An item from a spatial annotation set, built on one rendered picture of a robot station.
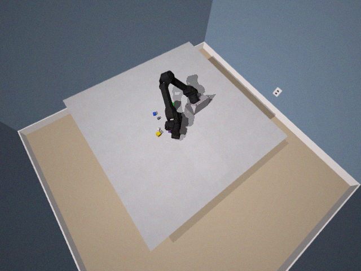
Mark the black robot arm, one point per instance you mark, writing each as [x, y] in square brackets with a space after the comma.
[170, 111]

